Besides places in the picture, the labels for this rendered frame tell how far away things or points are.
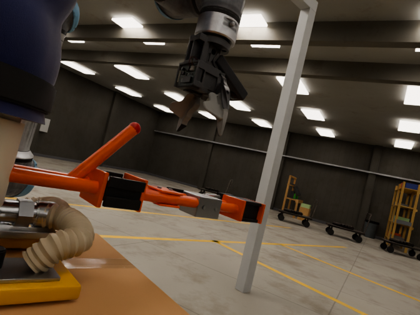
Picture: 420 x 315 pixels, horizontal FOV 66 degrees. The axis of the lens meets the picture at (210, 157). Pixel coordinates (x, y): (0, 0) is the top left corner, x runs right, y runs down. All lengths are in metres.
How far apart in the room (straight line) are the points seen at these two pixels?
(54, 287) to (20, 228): 0.15
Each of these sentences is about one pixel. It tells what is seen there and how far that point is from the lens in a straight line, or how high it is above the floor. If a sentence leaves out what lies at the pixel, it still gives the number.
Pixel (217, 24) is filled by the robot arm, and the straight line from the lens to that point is 0.71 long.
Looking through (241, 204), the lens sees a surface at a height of 1.09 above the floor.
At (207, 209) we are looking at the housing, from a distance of 0.71.
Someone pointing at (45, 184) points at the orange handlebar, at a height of 1.07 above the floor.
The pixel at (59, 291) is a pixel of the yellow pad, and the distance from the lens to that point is 0.47.
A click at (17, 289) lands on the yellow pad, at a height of 0.97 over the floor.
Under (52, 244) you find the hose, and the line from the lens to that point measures 0.48.
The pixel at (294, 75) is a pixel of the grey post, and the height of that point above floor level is 2.34.
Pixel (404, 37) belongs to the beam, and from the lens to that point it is 5.77.
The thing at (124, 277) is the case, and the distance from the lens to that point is 0.59.
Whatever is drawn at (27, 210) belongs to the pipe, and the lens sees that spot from 0.56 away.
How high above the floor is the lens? 1.15
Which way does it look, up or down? 2 degrees up
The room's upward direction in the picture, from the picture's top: 14 degrees clockwise
